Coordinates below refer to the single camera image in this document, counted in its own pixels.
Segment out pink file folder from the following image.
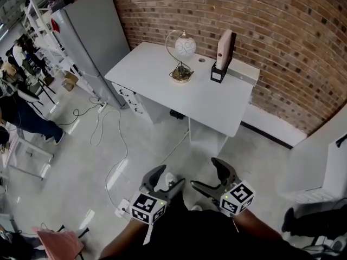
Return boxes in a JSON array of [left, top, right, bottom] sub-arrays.
[[216, 29, 233, 72]]

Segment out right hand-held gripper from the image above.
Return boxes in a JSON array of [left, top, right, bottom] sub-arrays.
[[190, 157, 256, 217]]

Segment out person's black clothing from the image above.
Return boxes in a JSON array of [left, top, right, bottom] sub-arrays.
[[100, 191, 315, 260]]

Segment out white desk cable box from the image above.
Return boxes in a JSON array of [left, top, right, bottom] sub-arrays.
[[227, 60, 260, 88]]

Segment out white cabinet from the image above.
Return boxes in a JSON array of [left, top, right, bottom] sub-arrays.
[[281, 109, 347, 204]]

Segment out white side table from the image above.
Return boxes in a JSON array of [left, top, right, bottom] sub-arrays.
[[0, 126, 55, 181]]

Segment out white stool black legs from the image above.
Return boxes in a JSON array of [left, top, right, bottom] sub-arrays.
[[16, 74, 56, 111]]

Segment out pink cloth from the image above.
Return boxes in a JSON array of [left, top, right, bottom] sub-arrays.
[[31, 226, 85, 260]]

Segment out gold globe table lamp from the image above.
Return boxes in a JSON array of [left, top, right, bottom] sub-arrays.
[[165, 29, 196, 84]]

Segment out black floor cable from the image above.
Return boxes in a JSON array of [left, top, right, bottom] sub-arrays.
[[53, 101, 102, 126]]

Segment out black file holder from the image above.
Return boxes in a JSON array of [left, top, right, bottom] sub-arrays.
[[210, 32, 237, 84]]

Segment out grey refrigerator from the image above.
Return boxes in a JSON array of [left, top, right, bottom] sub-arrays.
[[50, 0, 131, 110]]

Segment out cardboard box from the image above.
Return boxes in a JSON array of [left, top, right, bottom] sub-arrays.
[[63, 71, 80, 86]]

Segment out person's left forearm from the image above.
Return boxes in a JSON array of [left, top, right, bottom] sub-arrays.
[[100, 218, 150, 259]]

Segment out white floor cable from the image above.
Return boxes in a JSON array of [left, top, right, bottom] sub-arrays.
[[90, 109, 129, 208], [158, 130, 190, 166]]

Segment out black chair frame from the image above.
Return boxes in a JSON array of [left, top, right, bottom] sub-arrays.
[[58, 225, 90, 254]]

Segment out white desk with drawers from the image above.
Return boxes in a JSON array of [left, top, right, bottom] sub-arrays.
[[104, 41, 260, 159]]

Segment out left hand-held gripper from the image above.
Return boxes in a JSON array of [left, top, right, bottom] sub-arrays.
[[129, 164, 186, 224]]

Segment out white wall base panel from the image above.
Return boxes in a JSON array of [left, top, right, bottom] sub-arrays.
[[241, 104, 307, 148]]

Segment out person's right forearm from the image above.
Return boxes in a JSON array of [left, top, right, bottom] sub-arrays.
[[233, 207, 282, 243]]

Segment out white shelving rack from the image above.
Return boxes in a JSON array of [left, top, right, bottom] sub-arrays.
[[21, 0, 106, 100]]

